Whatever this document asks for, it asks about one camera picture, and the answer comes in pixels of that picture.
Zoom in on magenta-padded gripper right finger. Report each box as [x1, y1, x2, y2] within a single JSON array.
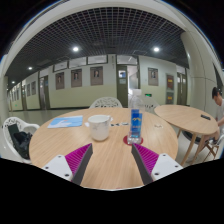
[[130, 143, 184, 186]]

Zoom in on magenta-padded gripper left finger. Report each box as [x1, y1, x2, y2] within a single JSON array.
[[41, 143, 94, 186]]

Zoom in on clear bottle with blue label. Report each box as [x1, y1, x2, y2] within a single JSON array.
[[127, 88, 146, 145]]

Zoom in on flat round red coaster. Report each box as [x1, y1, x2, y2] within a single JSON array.
[[122, 134, 144, 147]]

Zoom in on light blue booklet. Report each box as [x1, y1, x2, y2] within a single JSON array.
[[46, 115, 84, 129]]

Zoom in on white ceramic mug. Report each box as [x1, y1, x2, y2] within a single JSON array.
[[84, 114, 113, 142]]

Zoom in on white perforated plastic chair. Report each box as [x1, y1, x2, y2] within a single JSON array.
[[89, 96, 124, 109], [139, 95, 161, 114], [2, 116, 41, 161]]

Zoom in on round wooden side table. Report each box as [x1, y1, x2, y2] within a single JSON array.
[[153, 104, 220, 166]]

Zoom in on black bag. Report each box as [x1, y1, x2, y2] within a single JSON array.
[[8, 123, 34, 160]]

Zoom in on wooden folding chair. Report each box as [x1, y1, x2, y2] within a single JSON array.
[[199, 133, 224, 163]]

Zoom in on open dark green door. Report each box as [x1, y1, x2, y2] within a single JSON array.
[[116, 64, 139, 108]]

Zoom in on person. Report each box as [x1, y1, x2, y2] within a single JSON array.
[[211, 86, 224, 141]]

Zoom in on round ceiling lights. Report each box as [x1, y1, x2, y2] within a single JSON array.
[[11, 45, 161, 84]]

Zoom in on row of framed wall portraits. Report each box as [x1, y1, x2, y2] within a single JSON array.
[[21, 66, 176, 98]]

